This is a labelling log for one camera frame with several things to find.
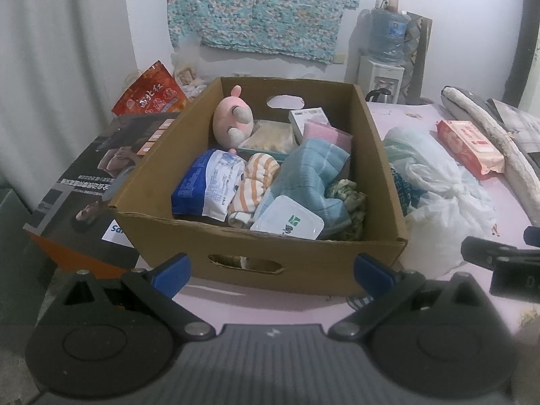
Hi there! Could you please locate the brown cardboard box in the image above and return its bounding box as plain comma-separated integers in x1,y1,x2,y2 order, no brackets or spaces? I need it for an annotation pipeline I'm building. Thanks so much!
111,77,408,296

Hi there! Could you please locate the rolled white patterned mat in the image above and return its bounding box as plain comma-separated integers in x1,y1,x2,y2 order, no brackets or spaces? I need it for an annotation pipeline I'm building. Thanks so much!
441,86,540,227

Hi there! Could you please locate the steel electric kettle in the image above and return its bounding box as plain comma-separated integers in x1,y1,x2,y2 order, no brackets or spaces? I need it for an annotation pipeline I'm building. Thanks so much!
365,88,394,103

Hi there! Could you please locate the blue water bottle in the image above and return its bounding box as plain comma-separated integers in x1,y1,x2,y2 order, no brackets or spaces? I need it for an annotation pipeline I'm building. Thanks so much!
368,7,410,65

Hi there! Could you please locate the orange striped white cloth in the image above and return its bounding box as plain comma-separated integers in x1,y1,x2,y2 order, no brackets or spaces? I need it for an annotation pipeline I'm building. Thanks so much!
227,153,279,228

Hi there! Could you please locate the bag of wooden sticks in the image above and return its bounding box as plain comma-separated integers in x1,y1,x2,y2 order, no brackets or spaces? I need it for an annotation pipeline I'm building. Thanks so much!
238,120,297,155

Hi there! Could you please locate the white plastic bag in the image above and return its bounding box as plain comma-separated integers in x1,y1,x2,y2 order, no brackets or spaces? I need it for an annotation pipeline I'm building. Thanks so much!
383,127,496,279

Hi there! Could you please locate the blue knitted towel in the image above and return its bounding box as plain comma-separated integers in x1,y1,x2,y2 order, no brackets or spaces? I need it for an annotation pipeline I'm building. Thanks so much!
253,138,351,239

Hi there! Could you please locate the pink plush toy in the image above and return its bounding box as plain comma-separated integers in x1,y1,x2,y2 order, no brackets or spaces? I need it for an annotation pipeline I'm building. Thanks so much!
212,85,254,154

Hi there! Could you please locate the floral blue wall cloth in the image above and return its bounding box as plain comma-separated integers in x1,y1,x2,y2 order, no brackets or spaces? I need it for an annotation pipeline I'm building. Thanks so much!
167,0,359,64

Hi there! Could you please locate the white teal small box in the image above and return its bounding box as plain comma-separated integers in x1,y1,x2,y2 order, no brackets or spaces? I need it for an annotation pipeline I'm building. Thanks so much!
288,107,329,143

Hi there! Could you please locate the green patterned scrunchie cloth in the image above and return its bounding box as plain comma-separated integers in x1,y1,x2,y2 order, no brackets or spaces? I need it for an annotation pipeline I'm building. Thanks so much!
325,179,367,241

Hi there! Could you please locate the large Philips printed box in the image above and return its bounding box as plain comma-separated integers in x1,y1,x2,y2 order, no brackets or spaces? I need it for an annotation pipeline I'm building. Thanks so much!
24,112,179,279

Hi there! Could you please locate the red gift bag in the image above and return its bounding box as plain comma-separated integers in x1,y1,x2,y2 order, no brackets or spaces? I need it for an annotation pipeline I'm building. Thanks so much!
112,60,189,116

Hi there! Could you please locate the white water dispenser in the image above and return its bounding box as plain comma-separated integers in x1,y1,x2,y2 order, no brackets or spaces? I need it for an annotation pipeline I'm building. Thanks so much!
357,57,405,104

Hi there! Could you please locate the plaid pink blanket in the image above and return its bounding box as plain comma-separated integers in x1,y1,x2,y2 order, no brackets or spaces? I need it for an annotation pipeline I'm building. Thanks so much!
492,100,540,154

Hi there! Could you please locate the pink wet wipes pack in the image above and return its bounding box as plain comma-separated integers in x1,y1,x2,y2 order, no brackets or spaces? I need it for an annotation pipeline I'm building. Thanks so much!
437,120,505,180

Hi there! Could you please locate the blue white snack packet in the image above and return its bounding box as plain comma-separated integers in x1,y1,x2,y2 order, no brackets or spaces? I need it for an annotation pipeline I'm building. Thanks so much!
171,149,246,222

